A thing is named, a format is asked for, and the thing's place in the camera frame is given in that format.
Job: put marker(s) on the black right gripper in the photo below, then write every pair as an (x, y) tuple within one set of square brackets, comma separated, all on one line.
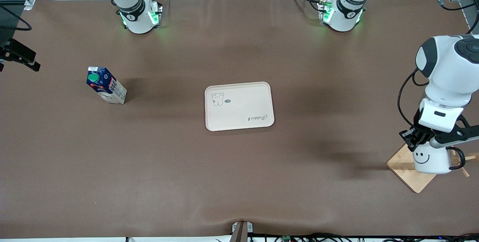
[(15, 51)]

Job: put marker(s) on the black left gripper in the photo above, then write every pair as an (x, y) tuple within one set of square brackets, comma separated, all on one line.
[(416, 136)]

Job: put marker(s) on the blue white milk carton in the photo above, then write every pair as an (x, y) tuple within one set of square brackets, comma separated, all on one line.
[(109, 88)]

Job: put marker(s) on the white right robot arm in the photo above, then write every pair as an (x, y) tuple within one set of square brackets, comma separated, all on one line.
[(136, 21)]

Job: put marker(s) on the arm base connector panel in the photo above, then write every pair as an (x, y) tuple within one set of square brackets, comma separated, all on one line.
[(156, 15), (325, 10)]

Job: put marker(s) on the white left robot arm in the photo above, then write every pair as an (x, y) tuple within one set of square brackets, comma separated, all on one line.
[(449, 73)]

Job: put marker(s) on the wooden cup stand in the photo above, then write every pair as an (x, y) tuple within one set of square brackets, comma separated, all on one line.
[(404, 169)]

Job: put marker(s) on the beige rabbit print tray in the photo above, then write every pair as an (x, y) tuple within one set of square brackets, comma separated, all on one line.
[(239, 109)]

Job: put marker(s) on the brown table mat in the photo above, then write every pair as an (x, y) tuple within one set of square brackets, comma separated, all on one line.
[(239, 178)]

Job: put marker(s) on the camera mount post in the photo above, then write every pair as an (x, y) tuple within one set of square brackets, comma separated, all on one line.
[(241, 232)]

